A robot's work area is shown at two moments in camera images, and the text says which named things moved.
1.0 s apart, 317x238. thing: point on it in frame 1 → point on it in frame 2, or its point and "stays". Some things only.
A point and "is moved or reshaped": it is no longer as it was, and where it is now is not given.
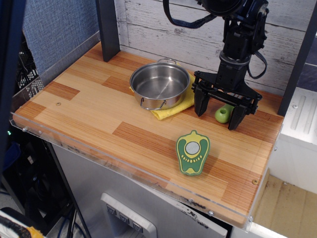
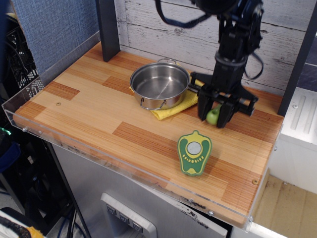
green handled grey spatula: [223, 113] is moved or reshaped
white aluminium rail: [300, 120] stays
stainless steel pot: [160, 85] stays
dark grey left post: [108, 27] stays
